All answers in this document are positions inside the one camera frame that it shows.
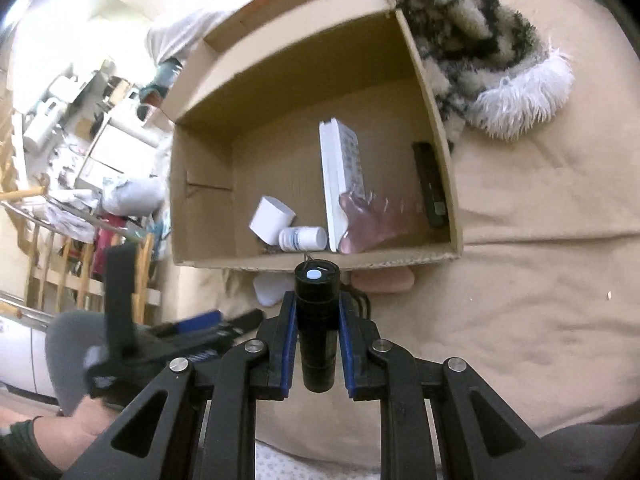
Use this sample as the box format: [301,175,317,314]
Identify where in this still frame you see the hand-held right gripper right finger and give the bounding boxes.
[337,291,586,480]

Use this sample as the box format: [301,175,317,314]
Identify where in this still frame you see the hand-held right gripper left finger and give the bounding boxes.
[60,290,301,480]

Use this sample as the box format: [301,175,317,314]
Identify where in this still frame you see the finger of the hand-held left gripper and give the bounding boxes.
[219,308,265,342]
[164,310,223,339]

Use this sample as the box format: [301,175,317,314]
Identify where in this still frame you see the black flashlight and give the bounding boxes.
[293,258,342,393]

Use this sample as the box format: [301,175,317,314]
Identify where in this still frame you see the white pill bottle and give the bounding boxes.
[278,226,328,252]

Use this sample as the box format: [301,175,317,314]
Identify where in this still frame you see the white charger plug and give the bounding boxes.
[249,195,297,247]

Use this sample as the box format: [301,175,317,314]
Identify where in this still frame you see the pink translucent plastic bag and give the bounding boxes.
[336,189,418,255]

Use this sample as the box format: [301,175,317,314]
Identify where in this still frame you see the black rectangular device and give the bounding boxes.
[411,141,447,229]

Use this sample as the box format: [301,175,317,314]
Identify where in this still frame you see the cardboard box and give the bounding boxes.
[161,0,465,272]

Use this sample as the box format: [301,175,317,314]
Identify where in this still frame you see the person's left forearm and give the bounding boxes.
[0,400,118,480]

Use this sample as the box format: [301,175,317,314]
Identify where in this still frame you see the white earbuds case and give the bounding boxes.
[252,272,296,308]

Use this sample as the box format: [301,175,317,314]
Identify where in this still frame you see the wooden chair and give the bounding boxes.
[0,187,156,326]

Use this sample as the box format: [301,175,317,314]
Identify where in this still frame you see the grey plastic bag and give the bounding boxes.
[102,175,168,216]

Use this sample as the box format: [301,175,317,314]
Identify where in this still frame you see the white dotted cloth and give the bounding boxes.
[255,440,383,480]

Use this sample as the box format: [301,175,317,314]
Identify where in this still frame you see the white appliance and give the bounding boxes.
[0,305,57,402]

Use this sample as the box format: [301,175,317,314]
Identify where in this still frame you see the teal cushion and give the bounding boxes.
[154,57,185,92]

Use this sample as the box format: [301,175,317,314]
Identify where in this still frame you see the person's right leg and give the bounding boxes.
[545,422,640,480]

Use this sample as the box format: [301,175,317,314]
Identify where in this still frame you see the white duvet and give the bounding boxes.
[147,0,351,66]

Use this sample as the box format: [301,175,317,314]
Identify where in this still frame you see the shaggy patterned blanket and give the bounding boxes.
[382,0,576,153]

